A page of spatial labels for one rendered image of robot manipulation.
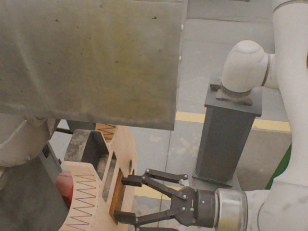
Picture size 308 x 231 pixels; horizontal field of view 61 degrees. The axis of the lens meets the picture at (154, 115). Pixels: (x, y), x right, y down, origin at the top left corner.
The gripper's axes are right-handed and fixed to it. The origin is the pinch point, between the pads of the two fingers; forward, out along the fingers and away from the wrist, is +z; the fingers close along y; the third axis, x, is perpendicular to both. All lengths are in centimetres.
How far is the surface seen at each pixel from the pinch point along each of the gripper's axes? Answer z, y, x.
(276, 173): -53, 35, -51
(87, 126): 19.0, 25.8, -13.7
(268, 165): -74, 74, -118
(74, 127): 23.7, 25.7, -14.6
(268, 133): -78, 104, -122
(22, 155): 17.8, 1.4, 12.9
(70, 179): 34, 20, -47
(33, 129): 16.9, 6.4, 14.5
